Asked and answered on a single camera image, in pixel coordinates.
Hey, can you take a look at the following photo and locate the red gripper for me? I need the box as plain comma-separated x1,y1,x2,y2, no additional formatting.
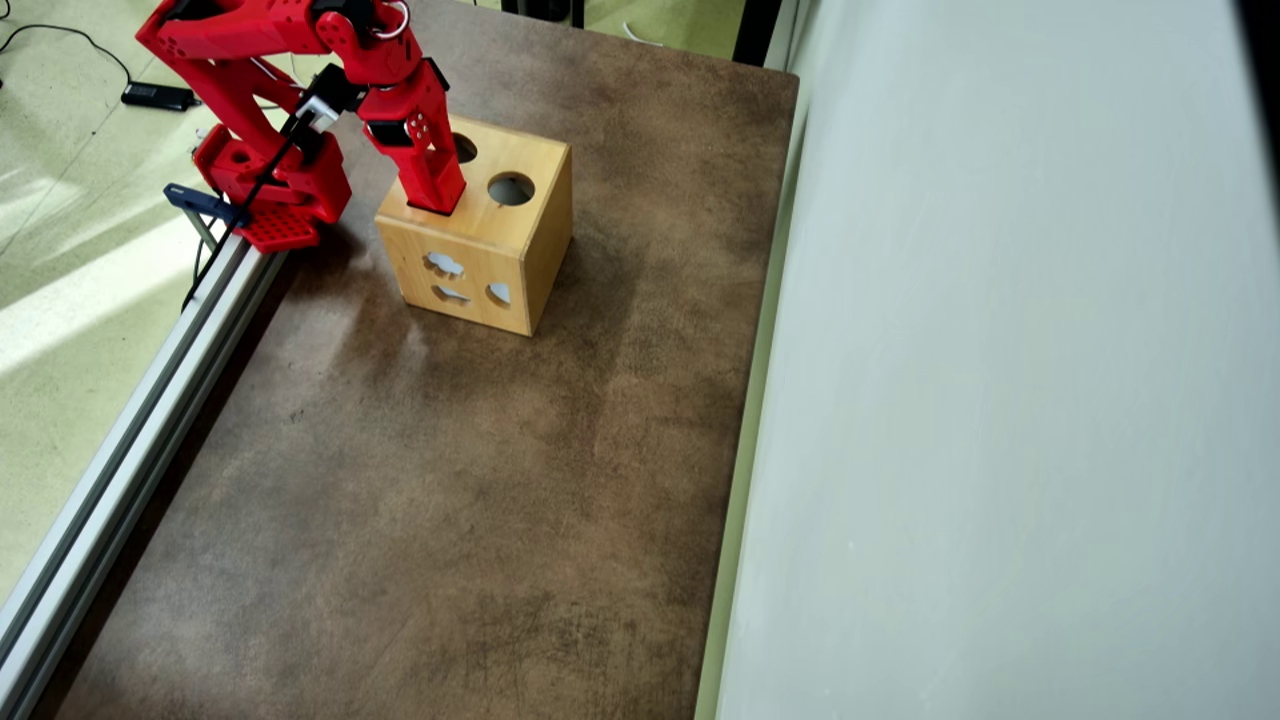
362,60,468,213

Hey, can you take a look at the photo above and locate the wooden shape sorter box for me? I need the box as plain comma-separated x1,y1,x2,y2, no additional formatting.
375,112,574,338

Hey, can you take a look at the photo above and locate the black furniture base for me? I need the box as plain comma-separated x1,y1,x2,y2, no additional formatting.
500,0,587,29

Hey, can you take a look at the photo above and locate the blue table clamp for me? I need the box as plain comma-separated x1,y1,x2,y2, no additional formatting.
163,183,253,256

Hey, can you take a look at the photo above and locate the black power adapter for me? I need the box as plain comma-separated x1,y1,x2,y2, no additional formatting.
121,81,198,113

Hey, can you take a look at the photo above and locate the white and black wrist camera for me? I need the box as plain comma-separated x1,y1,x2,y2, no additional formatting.
297,65,367,133

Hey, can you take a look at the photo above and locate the black camera cable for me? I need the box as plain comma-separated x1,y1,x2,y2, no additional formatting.
180,112,311,311

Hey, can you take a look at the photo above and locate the dark vertical post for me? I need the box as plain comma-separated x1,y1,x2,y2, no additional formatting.
733,0,784,69

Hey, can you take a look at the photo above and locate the aluminium profile rail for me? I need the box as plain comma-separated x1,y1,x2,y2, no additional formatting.
0,232,289,720

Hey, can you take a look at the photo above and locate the thin black floor cable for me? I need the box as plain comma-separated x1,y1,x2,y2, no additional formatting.
0,20,134,89

